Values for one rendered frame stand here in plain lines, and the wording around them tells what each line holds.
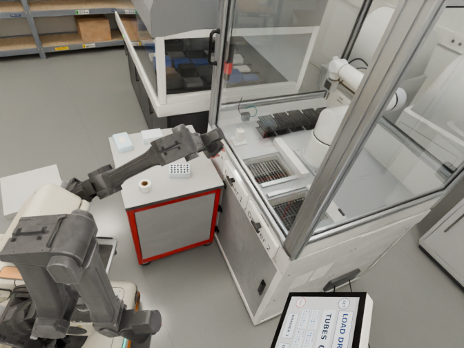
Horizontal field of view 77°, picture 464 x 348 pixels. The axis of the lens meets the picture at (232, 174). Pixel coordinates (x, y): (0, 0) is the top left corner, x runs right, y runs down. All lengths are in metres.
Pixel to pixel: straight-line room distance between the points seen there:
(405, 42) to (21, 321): 1.10
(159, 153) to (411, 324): 2.27
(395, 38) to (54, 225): 0.77
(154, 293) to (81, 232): 1.71
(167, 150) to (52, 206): 0.36
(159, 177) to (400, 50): 1.41
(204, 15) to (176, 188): 1.03
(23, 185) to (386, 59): 1.78
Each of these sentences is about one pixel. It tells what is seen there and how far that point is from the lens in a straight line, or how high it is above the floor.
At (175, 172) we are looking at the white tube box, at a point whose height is 0.80.
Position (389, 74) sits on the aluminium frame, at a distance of 0.79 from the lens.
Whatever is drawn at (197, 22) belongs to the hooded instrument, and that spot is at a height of 1.44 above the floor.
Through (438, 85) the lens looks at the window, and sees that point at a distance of 1.00.
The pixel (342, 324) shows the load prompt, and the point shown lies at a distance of 1.07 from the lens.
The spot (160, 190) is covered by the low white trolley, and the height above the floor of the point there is 0.76.
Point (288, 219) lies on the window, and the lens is 1.28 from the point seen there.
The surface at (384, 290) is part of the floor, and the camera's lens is 2.70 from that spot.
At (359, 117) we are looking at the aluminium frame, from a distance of 0.85.
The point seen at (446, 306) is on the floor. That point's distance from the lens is 2.95.
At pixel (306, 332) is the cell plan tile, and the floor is 1.06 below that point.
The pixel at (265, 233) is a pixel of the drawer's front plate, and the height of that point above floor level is 0.91.
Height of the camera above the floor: 2.08
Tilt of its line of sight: 45 degrees down
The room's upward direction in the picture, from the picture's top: 10 degrees clockwise
